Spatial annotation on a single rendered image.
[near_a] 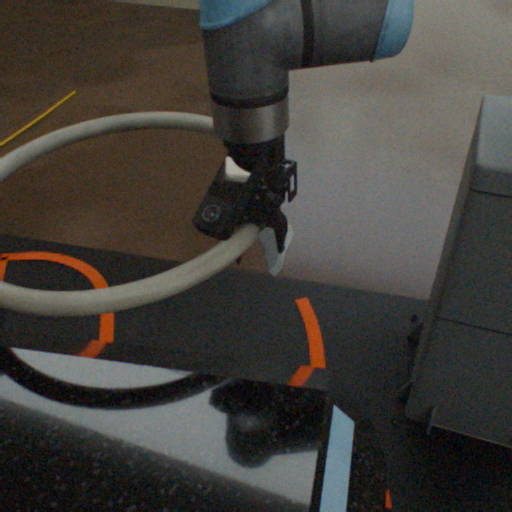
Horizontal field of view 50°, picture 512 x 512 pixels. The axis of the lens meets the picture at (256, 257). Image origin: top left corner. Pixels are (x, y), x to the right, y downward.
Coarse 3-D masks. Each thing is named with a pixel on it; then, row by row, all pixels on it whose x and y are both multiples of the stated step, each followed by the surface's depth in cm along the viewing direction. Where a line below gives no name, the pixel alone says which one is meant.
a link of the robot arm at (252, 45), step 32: (224, 0) 52; (256, 0) 52; (288, 0) 53; (224, 32) 54; (256, 32) 53; (288, 32) 54; (224, 64) 56; (256, 64) 55; (288, 64) 57; (224, 96) 58; (256, 96) 58
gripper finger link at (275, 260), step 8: (264, 232) 71; (272, 232) 70; (288, 232) 75; (264, 240) 71; (272, 240) 71; (288, 240) 75; (264, 248) 72; (272, 248) 72; (264, 256) 73; (272, 256) 73; (280, 256) 72; (272, 264) 73; (280, 264) 74; (272, 272) 75
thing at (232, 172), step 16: (224, 160) 65; (240, 160) 65; (256, 160) 64; (224, 176) 64; (240, 176) 64; (256, 176) 64; (208, 192) 64; (224, 192) 63; (240, 192) 63; (208, 208) 63; (224, 208) 63; (240, 208) 64; (208, 224) 62; (224, 224) 62; (224, 240) 64
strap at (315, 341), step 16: (16, 256) 220; (32, 256) 220; (48, 256) 220; (64, 256) 220; (0, 272) 212; (96, 272) 212; (96, 288) 205; (304, 304) 198; (112, 320) 191; (304, 320) 192; (112, 336) 186; (320, 336) 186; (320, 352) 180
